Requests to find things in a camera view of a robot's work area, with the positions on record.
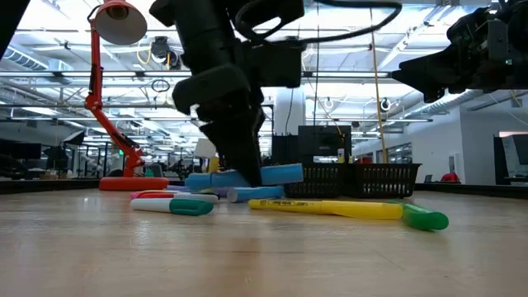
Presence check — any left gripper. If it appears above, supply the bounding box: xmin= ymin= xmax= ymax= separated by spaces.
xmin=172 ymin=63 xmax=266 ymax=188

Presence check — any black camera cable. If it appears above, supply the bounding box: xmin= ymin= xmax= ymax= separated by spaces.
xmin=234 ymin=0 xmax=403 ymax=47

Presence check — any black equipment cabinet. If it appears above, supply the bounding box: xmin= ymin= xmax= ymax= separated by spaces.
xmin=271 ymin=125 xmax=352 ymax=166

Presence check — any dark framed screen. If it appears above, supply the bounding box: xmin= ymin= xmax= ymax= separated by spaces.
xmin=493 ymin=131 xmax=528 ymax=186

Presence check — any white box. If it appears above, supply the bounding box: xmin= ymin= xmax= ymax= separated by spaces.
xmin=193 ymin=138 xmax=218 ymax=160

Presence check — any slim green highlighter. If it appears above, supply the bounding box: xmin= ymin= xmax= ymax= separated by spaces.
xmin=387 ymin=200 xmax=450 ymax=232

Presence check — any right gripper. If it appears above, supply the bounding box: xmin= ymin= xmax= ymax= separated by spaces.
xmin=391 ymin=12 xmax=515 ymax=105

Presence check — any yellow power cord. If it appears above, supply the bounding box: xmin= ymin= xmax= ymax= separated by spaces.
xmin=369 ymin=7 xmax=389 ymax=165

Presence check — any teal-cap white marker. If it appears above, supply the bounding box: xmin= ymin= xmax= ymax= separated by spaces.
xmin=130 ymin=197 xmax=215 ymax=217

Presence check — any thick blue highlighter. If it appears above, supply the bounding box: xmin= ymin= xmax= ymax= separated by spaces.
xmin=227 ymin=186 xmax=286 ymax=204
xmin=184 ymin=163 xmax=305 ymax=191

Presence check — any black aluminium table frame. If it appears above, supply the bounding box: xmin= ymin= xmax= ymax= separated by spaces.
xmin=0 ymin=177 xmax=528 ymax=200

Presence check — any red-cap white marker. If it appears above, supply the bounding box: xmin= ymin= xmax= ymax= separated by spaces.
xmin=130 ymin=190 xmax=219 ymax=205

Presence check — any red desk lamp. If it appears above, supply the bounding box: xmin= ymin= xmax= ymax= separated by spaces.
xmin=84 ymin=0 xmax=170 ymax=191

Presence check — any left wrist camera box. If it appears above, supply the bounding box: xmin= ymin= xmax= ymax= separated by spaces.
xmin=237 ymin=39 xmax=305 ymax=90

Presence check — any slim yellow highlighter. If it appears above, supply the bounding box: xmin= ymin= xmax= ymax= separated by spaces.
xmin=247 ymin=198 xmax=404 ymax=220

